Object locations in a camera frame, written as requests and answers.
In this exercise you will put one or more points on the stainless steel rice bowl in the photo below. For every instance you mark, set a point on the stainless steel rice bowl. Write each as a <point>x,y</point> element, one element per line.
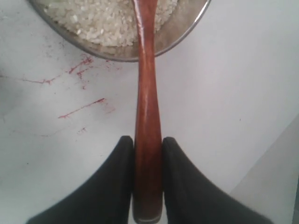
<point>181,22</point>

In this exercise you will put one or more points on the uncooked white rice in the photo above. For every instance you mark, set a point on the uncooked white rice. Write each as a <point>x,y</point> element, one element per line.
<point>106,22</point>

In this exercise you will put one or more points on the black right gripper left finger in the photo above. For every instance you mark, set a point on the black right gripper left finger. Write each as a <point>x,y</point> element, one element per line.
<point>104,198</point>

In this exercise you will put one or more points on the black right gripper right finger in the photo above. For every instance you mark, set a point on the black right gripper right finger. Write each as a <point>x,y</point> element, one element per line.
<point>191,198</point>

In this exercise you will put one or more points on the brown wooden spoon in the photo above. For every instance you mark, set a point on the brown wooden spoon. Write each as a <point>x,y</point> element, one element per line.
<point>148,188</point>

